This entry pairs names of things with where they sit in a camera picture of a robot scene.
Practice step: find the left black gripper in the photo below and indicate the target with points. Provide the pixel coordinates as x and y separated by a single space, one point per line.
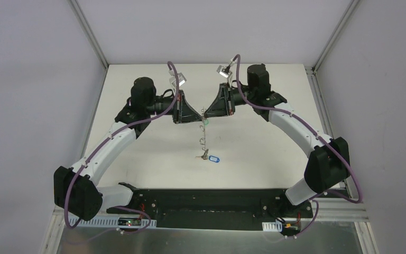
177 107

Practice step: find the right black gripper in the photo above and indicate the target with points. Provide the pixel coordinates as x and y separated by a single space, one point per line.
229 101

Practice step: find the keyring with black key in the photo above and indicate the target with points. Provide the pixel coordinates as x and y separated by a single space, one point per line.
203 141

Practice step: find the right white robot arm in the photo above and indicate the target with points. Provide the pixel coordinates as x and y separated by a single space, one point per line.
328 158

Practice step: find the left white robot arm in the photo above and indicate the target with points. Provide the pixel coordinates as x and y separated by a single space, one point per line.
76 187

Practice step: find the blue tag key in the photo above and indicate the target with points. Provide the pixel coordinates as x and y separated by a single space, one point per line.
214 159

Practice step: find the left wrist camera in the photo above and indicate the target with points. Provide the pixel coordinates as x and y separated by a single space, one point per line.
176 80

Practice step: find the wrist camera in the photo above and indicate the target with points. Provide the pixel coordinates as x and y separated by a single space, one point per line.
176 80
225 70

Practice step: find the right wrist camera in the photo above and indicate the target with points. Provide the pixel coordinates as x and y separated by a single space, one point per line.
225 70

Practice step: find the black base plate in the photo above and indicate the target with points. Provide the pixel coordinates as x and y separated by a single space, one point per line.
217 209

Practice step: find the right white cable duct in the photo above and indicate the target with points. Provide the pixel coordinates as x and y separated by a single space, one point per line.
272 226

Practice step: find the white cable duct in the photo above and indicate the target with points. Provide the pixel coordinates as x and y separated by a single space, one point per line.
272 226
130 222

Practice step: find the left white cable duct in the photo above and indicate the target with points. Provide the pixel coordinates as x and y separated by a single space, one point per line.
130 222

